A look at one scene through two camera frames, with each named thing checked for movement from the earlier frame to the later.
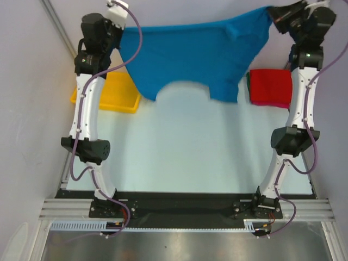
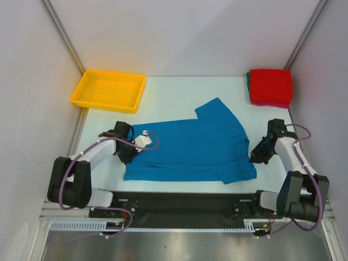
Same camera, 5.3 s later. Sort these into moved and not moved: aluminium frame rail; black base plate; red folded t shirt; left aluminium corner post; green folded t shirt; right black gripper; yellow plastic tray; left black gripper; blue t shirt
Moved: left black gripper; blue t shirt; right black gripper
Not moved: black base plate; aluminium frame rail; green folded t shirt; red folded t shirt; yellow plastic tray; left aluminium corner post
